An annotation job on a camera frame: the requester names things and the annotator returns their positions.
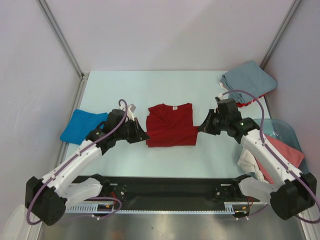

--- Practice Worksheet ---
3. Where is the translucent blue plastic basin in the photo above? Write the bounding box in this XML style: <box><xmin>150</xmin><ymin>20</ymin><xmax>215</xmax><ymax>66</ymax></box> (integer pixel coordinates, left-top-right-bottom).
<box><xmin>263</xmin><ymin>119</ymin><xmax>309</xmax><ymax>174</ymax></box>

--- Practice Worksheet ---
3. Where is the folded grey-blue t shirt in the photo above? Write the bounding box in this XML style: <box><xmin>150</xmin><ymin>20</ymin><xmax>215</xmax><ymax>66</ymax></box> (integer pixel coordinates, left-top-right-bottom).
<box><xmin>219</xmin><ymin>60</ymin><xmax>278</xmax><ymax>103</ymax></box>

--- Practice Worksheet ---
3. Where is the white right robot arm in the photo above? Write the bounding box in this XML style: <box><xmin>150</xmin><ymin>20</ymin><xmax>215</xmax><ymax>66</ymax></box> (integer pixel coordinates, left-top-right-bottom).
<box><xmin>198</xmin><ymin>98</ymin><xmax>320</xmax><ymax>220</ymax></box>

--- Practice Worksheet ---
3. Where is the white slotted cable duct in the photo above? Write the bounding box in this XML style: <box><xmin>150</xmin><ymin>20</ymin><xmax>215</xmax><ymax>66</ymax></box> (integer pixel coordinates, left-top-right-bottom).
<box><xmin>64</xmin><ymin>201</ymin><xmax>251</xmax><ymax>215</ymax></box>

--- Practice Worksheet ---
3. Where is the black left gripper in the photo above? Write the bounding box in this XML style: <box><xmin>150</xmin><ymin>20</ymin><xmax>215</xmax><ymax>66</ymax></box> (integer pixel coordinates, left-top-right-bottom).
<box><xmin>114</xmin><ymin>117</ymin><xmax>149</xmax><ymax>144</ymax></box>

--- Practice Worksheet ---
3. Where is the bright blue t shirt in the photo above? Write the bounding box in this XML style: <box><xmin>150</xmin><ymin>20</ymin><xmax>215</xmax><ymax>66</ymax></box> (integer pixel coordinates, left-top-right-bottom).
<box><xmin>60</xmin><ymin>109</ymin><xmax>108</xmax><ymax>145</ymax></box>

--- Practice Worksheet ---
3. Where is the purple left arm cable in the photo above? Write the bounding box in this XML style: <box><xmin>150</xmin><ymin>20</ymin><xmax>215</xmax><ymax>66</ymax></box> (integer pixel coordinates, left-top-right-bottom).
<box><xmin>26</xmin><ymin>98</ymin><xmax>133</xmax><ymax>226</ymax></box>

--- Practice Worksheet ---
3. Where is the pink t shirt in basin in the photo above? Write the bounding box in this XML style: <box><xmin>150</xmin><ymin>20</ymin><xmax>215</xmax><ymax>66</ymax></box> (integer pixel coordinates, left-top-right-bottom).
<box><xmin>255</xmin><ymin>135</ymin><xmax>305</xmax><ymax>185</ymax></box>

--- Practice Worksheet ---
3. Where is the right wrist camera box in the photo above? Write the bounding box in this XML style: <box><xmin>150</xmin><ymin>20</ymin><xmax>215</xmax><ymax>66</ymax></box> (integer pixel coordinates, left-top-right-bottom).
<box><xmin>215</xmin><ymin>93</ymin><xmax>225</xmax><ymax>102</ymax></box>

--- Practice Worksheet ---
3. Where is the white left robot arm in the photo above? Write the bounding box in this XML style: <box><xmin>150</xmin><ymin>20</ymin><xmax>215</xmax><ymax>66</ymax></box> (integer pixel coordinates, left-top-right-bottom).
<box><xmin>25</xmin><ymin>104</ymin><xmax>149</xmax><ymax>226</ymax></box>

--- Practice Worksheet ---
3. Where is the right aluminium frame post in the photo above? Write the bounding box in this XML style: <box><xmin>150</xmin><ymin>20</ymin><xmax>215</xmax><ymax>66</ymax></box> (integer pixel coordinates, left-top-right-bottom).
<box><xmin>260</xmin><ymin>0</ymin><xmax>304</xmax><ymax>70</ymax></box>

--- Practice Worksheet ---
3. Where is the folded red printed t shirt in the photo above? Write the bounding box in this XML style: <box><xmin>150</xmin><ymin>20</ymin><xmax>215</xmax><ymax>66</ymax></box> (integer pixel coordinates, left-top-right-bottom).
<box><xmin>236</xmin><ymin>94</ymin><xmax>265</xmax><ymax>108</ymax></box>

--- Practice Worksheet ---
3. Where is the aluminium frame post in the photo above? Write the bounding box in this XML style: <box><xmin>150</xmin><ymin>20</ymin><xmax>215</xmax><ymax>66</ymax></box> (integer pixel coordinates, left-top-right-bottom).
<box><xmin>260</xmin><ymin>0</ymin><xmax>304</xmax><ymax>70</ymax></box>
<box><xmin>35</xmin><ymin>0</ymin><xmax>85</xmax><ymax>78</ymax></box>

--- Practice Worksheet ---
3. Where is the left aluminium frame post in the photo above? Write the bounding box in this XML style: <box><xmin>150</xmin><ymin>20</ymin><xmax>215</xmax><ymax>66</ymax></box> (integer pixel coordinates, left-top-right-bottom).
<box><xmin>35</xmin><ymin>0</ymin><xmax>85</xmax><ymax>78</ymax></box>

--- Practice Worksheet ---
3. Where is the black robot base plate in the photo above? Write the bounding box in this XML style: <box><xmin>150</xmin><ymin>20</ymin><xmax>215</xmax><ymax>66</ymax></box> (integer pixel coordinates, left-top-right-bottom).
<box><xmin>107</xmin><ymin>176</ymin><xmax>257</xmax><ymax>212</ymax></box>

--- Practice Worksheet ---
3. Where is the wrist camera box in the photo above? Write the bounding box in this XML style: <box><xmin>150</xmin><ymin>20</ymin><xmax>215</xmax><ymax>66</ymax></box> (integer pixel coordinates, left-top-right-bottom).
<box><xmin>119</xmin><ymin>103</ymin><xmax>136</xmax><ymax>122</ymax></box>
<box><xmin>215</xmin><ymin>93</ymin><xmax>225</xmax><ymax>102</ymax></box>

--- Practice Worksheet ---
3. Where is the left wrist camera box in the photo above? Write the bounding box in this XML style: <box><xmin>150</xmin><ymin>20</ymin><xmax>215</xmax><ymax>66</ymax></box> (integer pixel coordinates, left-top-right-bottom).
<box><xmin>119</xmin><ymin>103</ymin><xmax>136</xmax><ymax>122</ymax></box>

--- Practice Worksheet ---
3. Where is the folded white t shirt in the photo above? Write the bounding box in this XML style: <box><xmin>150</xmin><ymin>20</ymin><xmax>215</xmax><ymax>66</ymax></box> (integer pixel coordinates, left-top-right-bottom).
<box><xmin>219</xmin><ymin>82</ymin><xmax>230</xmax><ymax>92</ymax></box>

